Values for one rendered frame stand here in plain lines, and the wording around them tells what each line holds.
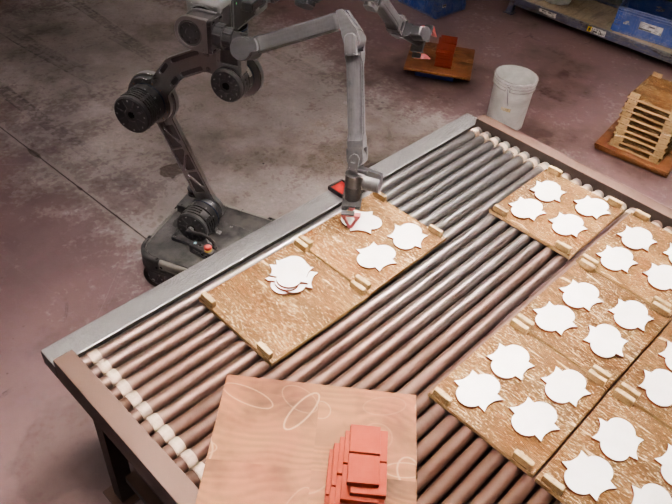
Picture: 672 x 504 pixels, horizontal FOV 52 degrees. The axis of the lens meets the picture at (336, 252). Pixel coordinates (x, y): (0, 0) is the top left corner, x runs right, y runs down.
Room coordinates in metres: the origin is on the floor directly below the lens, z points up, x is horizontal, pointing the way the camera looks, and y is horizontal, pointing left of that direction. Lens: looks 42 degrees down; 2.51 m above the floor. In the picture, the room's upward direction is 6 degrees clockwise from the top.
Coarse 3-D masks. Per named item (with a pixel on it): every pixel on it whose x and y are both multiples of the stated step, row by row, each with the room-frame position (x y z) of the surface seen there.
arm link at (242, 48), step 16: (336, 16) 2.11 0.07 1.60; (352, 16) 2.16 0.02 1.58; (272, 32) 2.15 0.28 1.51; (288, 32) 2.14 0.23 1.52; (304, 32) 2.12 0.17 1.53; (320, 32) 2.11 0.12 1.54; (352, 32) 2.08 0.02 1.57; (240, 48) 2.13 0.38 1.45; (256, 48) 2.11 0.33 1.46; (272, 48) 2.13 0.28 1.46
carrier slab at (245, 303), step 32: (288, 256) 1.69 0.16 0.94; (224, 288) 1.51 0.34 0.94; (256, 288) 1.53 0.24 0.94; (320, 288) 1.55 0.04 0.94; (224, 320) 1.38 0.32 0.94; (256, 320) 1.39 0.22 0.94; (288, 320) 1.40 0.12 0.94; (320, 320) 1.42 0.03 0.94; (256, 352) 1.28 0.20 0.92; (288, 352) 1.28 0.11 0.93
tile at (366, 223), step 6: (354, 210) 1.96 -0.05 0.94; (366, 216) 1.93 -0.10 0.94; (372, 216) 1.93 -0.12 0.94; (342, 222) 1.88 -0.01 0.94; (360, 222) 1.89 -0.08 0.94; (366, 222) 1.90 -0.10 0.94; (372, 222) 1.90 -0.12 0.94; (378, 222) 1.90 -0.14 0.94; (354, 228) 1.86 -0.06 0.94; (360, 228) 1.86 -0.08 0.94; (366, 228) 1.86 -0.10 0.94; (372, 228) 1.87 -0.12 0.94; (378, 228) 1.88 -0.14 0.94
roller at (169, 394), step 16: (512, 160) 2.43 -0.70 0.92; (496, 176) 2.31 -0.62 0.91; (464, 192) 2.17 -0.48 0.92; (480, 192) 2.22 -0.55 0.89; (448, 208) 2.06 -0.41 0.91; (224, 352) 1.27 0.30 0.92; (240, 352) 1.29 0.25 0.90; (208, 368) 1.21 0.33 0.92; (176, 384) 1.14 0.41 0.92; (192, 384) 1.16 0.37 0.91; (160, 400) 1.08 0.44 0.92; (144, 416) 1.03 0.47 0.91
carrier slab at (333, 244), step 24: (336, 216) 1.92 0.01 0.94; (384, 216) 1.95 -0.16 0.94; (408, 216) 1.97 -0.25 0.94; (312, 240) 1.78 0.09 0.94; (336, 240) 1.79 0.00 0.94; (360, 240) 1.81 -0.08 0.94; (384, 240) 1.82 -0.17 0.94; (432, 240) 1.84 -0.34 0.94; (336, 264) 1.67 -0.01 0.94; (408, 264) 1.71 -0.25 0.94
